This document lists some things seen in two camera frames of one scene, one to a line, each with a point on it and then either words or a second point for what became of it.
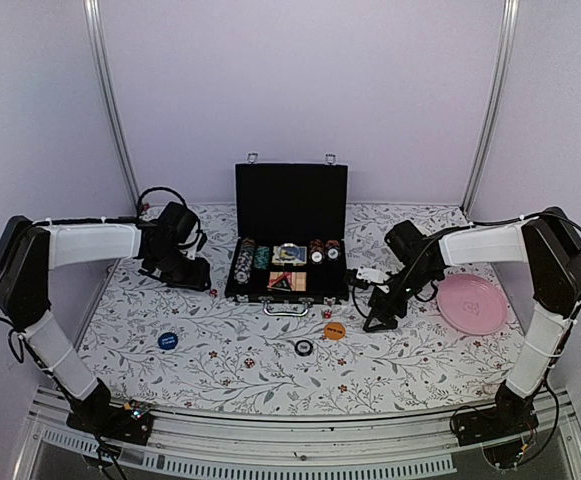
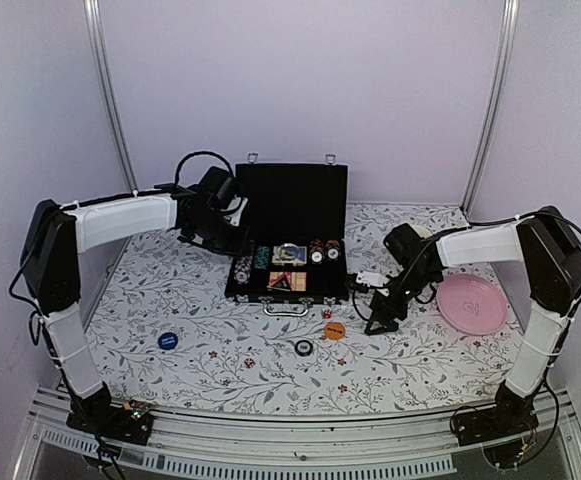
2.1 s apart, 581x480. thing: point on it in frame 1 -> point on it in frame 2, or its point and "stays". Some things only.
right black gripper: (379, 310) stays
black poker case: (291, 224) stays
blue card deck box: (290, 255) stays
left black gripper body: (180, 274) -> (218, 238)
